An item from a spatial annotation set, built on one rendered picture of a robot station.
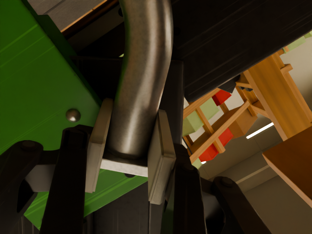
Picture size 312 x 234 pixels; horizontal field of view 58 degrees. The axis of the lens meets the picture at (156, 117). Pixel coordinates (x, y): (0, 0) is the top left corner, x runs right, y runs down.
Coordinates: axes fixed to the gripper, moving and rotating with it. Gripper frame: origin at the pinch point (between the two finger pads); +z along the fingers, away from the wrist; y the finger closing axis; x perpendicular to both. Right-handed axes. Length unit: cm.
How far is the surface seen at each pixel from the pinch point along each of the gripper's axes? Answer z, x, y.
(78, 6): 69, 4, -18
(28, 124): 4.6, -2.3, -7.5
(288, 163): 37, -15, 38
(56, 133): 4.6, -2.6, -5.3
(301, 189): 25.9, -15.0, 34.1
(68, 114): 4.3, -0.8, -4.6
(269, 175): 583, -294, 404
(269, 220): 429, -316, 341
